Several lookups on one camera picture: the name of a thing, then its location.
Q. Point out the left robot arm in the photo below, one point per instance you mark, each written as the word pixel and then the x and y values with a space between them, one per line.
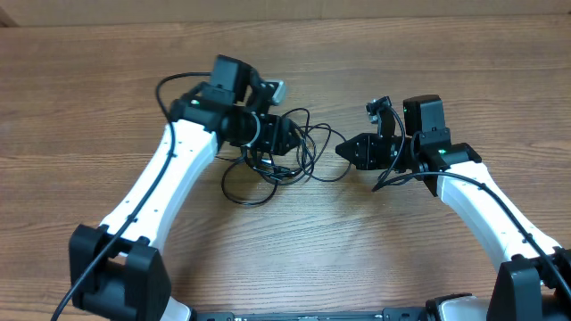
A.
pixel 116 269

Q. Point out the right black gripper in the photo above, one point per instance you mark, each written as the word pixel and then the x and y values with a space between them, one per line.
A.
pixel 368 161

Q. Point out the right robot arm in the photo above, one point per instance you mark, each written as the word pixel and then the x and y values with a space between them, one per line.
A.
pixel 533 270

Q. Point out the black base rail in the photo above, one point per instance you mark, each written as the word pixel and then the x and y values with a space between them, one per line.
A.
pixel 312 315

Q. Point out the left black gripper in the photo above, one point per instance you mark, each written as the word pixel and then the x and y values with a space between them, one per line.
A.
pixel 277 136

